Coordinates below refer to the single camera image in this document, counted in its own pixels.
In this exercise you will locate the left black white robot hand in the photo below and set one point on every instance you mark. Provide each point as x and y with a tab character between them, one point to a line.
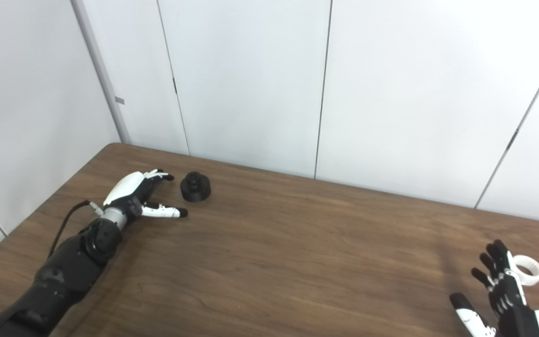
127	187

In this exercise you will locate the round black plastic part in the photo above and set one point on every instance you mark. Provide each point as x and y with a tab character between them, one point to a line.
195	189

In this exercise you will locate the grey wall corner post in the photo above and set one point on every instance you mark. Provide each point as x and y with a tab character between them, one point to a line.
101	70

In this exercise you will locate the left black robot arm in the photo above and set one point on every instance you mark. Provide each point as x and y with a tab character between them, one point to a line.
63	276

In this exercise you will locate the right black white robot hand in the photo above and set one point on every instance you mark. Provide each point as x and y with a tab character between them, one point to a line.
515	318

